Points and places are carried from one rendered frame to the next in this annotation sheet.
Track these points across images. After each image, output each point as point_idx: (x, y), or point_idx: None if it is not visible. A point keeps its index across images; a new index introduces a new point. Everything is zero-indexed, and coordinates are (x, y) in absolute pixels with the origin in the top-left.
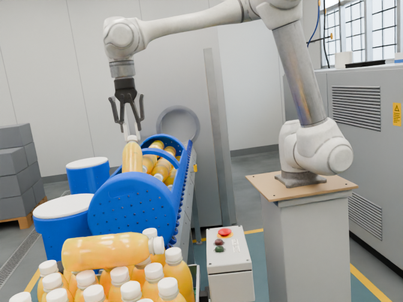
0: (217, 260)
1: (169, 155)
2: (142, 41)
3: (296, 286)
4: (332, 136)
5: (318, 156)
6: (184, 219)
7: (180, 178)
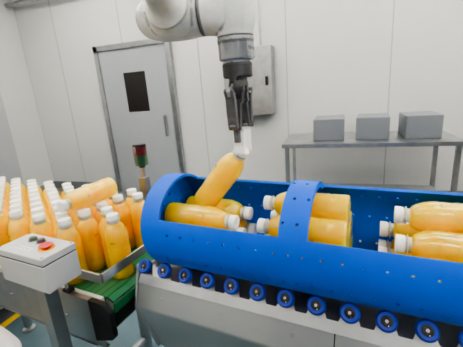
0: (25, 237)
1: (293, 211)
2: (149, 21)
3: None
4: None
5: None
6: (299, 330)
7: (250, 246)
